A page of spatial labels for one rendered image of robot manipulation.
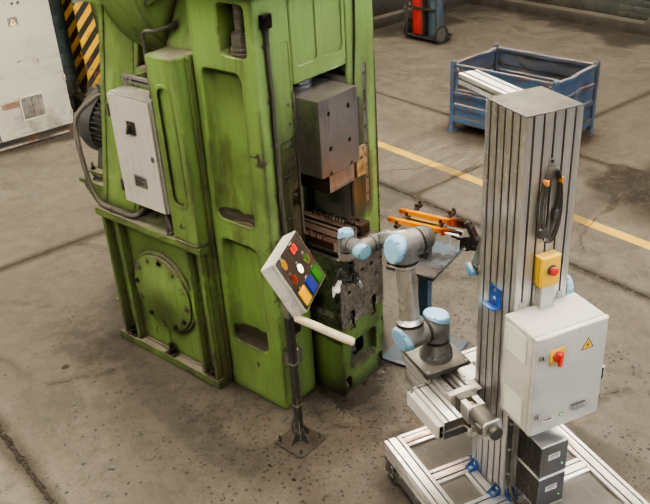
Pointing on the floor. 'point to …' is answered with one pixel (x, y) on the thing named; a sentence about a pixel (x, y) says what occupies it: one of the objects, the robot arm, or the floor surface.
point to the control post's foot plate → (300, 441)
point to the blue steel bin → (527, 76)
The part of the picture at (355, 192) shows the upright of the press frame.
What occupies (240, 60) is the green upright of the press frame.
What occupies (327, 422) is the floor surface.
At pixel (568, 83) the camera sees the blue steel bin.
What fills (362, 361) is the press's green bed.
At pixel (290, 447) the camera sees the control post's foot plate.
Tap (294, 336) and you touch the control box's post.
